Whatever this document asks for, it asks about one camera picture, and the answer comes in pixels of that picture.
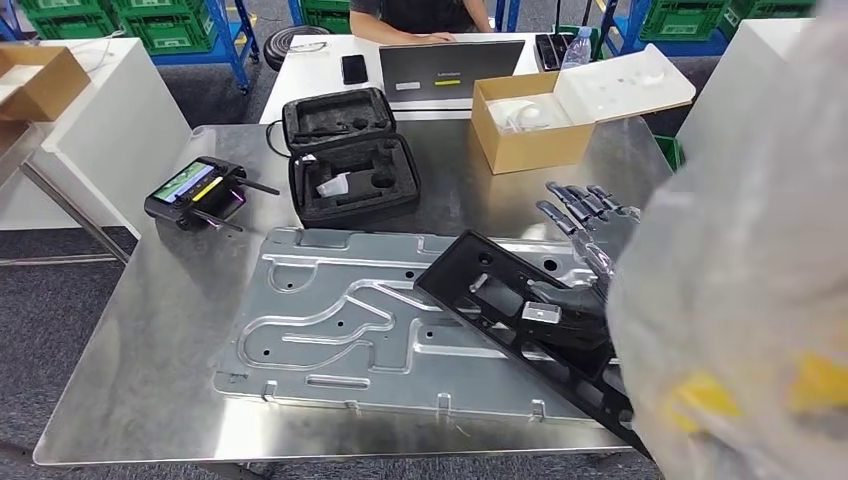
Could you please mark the black foam carrying case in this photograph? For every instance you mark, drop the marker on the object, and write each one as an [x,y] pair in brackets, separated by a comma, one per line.
[358,149]

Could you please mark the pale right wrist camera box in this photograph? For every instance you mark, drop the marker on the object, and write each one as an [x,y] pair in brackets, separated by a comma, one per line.
[542,312]

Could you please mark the black controller with screen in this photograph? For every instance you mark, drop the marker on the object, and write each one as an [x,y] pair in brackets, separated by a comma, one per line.
[192,182]

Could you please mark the white desk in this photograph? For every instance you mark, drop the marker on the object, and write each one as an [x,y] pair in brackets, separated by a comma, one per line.
[311,86]

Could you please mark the clear water bottle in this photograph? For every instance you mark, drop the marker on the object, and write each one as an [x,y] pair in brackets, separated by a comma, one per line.
[576,53]

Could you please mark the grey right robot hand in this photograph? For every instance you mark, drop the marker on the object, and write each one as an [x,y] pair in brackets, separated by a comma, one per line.
[590,205]

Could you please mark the grooved metal plate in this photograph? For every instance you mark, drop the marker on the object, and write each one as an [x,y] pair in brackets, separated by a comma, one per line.
[318,371]

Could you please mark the black round stool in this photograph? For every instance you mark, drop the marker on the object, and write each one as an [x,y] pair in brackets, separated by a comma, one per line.
[285,46]

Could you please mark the white foam insert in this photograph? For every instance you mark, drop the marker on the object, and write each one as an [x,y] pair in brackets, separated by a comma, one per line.
[530,116]

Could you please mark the green bin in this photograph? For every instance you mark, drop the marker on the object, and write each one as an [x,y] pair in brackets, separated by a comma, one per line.
[670,152]

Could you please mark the black tray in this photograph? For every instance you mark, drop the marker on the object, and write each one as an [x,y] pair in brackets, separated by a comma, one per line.
[548,53]

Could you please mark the black phone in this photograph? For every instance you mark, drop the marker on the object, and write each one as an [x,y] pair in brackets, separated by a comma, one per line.
[354,69]

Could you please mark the black plastic panel part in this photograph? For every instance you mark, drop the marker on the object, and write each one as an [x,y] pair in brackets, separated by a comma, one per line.
[464,278]

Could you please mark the brown cardboard box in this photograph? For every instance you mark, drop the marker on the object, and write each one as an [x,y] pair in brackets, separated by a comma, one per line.
[46,86]

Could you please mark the translucent crinkled plastic sheet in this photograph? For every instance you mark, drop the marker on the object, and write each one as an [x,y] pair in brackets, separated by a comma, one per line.
[742,298]

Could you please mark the stainless steel workbench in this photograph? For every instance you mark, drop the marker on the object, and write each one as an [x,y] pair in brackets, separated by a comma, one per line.
[166,331]

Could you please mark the clear plastic hand cover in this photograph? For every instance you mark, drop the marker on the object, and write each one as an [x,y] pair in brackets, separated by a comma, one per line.
[599,255]

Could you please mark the white foam lid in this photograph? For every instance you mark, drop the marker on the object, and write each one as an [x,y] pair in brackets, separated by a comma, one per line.
[629,86]

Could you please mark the black camera bracket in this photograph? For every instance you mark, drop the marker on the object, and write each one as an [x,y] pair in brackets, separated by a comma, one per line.
[576,324]

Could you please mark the white paper slip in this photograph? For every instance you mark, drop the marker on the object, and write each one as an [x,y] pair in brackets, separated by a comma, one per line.
[333,185]

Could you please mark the person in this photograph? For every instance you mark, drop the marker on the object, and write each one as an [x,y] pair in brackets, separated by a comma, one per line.
[424,13]

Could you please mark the open cardboard box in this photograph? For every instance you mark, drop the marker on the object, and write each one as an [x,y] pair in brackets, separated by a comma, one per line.
[530,152]

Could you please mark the grey laptop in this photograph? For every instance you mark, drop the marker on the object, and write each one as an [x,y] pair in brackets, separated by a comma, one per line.
[450,66]

